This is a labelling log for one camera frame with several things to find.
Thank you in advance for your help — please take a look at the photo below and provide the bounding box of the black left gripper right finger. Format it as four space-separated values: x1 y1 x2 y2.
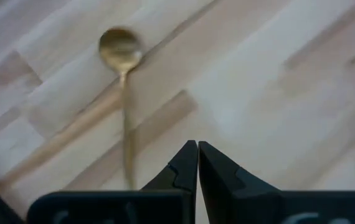
197 141 355 224

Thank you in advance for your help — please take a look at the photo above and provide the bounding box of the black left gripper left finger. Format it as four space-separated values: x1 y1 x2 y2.
27 139 199 224

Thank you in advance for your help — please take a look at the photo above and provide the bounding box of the gold metal spoon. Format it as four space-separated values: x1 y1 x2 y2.
98 27 143 191

